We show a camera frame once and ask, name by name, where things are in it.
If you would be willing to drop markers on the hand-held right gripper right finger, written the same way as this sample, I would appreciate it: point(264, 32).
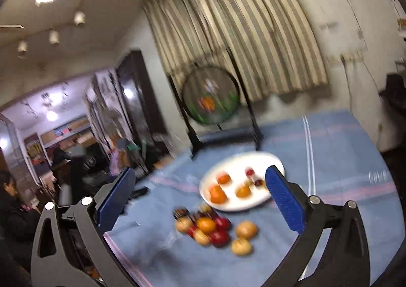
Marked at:
point(285, 198)

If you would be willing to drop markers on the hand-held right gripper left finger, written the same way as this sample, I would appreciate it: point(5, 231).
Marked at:
point(117, 198)

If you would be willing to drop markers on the dark purple plum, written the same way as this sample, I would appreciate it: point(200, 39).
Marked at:
point(196, 215)
point(259, 183)

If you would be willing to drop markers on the yellow tangerine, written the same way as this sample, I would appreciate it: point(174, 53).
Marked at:
point(243, 191)

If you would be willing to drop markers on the red plum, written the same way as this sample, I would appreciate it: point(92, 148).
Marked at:
point(222, 223)
point(219, 238)
point(250, 172)
point(192, 230)

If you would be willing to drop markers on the spotted tan plum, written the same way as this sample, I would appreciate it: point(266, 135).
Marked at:
point(246, 230)

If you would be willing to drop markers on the white plate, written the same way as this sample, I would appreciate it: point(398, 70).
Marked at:
point(231, 163)

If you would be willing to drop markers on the small orange tangerine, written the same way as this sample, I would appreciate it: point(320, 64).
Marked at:
point(206, 224)
point(223, 178)

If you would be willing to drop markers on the dark purple mangosteen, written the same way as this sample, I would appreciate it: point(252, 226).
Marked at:
point(180, 212)

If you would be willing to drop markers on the pale yellow plum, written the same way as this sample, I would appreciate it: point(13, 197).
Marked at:
point(184, 224)
point(242, 246)

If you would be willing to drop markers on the large orange tangerine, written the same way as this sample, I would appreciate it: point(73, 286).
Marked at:
point(217, 194)

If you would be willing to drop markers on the yellow-green tangerine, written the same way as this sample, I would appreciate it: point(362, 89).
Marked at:
point(202, 237)

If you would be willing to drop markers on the lilac cloth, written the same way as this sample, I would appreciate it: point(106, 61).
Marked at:
point(117, 163)

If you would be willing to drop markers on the blue striped tablecloth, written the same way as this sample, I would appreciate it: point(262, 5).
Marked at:
point(333, 163)

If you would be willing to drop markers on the standing fan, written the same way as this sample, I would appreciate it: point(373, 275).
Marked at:
point(112, 122)

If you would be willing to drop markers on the small yellow plum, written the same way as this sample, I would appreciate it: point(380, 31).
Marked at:
point(206, 208)

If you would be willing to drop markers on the round goldfish table screen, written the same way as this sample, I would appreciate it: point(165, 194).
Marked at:
point(209, 98)

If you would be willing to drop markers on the black hat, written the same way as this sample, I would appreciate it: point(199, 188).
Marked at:
point(395, 87)

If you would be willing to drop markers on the ceiling spotlight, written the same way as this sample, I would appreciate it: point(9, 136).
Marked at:
point(22, 47)
point(79, 18)
point(54, 37)

